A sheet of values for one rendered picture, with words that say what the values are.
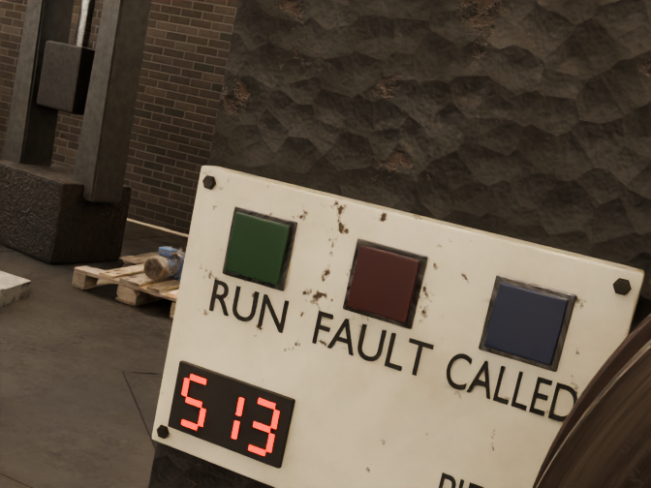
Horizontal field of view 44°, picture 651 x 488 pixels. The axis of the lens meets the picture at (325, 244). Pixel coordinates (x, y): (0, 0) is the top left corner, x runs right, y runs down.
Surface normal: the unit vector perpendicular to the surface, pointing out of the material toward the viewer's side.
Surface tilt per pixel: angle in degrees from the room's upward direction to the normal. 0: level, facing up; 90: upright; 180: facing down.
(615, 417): 90
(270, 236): 90
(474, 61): 90
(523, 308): 90
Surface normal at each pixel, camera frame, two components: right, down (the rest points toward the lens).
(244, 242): -0.37, 0.06
